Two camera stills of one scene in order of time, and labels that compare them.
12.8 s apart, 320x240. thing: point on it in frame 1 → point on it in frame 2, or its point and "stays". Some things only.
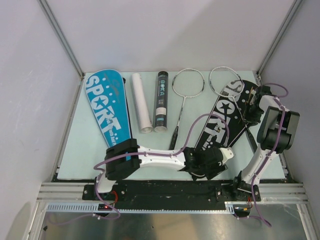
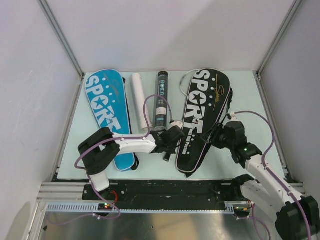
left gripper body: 210,170 → 171,148
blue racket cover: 106,94 stays
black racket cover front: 226,118 → 206,105
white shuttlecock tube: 141,104 stays
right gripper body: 252,114 → 224,141
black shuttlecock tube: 161,110 stays
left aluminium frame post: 47,11 stays
